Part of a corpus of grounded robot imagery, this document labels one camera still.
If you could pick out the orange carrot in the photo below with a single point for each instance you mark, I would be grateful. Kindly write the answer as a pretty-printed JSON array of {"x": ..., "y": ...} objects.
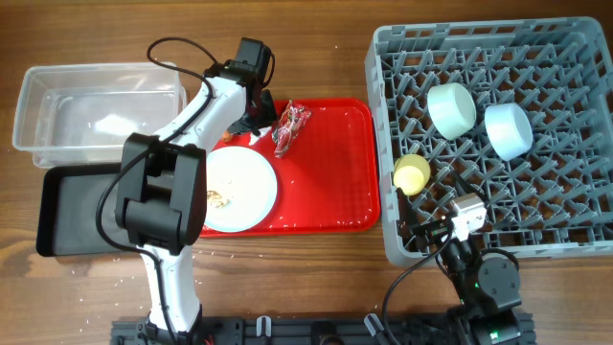
[{"x": 227, "y": 137}]

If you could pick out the red snack wrapper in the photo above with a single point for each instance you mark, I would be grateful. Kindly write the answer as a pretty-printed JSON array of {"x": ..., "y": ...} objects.
[{"x": 292, "y": 121}]

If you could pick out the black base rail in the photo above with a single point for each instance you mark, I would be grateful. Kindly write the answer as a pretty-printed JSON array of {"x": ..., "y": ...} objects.
[{"x": 411, "y": 329}]

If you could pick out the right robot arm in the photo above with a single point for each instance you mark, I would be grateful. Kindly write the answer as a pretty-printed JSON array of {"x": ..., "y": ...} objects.
[{"x": 487, "y": 281}]

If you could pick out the light blue small bowl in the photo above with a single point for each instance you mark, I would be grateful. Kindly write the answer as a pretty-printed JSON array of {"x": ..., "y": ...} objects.
[{"x": 509, "y": 130}]

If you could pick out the grey dishwasher rack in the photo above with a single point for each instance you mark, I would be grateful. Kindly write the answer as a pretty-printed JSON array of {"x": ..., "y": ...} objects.
[{"x": 553, "y": 201}]

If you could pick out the red serving tray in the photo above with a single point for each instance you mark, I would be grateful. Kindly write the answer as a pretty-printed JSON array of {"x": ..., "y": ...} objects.
[{"x": 328, "y": 178}]

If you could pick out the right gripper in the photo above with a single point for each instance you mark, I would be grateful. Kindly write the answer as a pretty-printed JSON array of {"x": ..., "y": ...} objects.
[{"x": 429, "y": 229}]

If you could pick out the clear plastic bin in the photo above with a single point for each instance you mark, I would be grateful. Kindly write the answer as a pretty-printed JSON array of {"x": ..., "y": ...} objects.
[{"x": 82, "y": 113}]

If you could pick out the light blue plate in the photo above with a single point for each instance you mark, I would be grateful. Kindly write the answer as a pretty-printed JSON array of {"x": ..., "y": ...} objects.
[{"x": 249, "y": 180}]

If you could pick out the black tray bin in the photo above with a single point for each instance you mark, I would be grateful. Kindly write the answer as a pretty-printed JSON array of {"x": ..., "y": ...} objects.
[{"x": 70, "y": 196}]

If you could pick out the white tissue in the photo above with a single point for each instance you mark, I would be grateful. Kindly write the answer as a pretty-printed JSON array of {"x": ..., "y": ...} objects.
[{"x": 256, "y": 136}]

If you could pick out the mint green bowl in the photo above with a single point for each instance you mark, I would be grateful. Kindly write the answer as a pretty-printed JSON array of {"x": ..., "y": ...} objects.
[{"x": 452, "y": 110}]

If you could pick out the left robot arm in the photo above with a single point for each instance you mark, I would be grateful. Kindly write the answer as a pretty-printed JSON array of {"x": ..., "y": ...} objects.
[{"x": 155, "y": 205}]

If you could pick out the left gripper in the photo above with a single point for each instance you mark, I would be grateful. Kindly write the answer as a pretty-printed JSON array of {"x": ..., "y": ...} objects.
[{"x": 267, "y": 120}]

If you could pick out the yellow cup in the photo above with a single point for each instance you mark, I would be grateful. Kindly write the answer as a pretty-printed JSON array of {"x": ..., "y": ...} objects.
[{"x": 411, "y": 174}]

